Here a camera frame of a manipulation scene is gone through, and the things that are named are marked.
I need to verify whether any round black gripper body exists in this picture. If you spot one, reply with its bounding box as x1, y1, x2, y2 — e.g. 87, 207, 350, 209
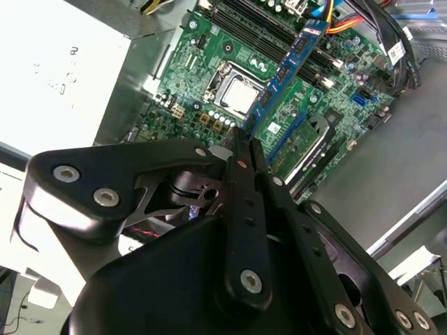
67, 214, 333, 335

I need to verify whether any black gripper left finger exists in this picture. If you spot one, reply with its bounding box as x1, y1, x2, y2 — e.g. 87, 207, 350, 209
26, 126, 274, 311

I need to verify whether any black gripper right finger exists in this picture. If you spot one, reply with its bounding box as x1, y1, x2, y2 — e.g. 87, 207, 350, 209
249, 139, 438, 335

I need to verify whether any blue RAM stick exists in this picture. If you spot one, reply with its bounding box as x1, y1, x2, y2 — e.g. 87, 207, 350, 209
243, 19, 331, 141

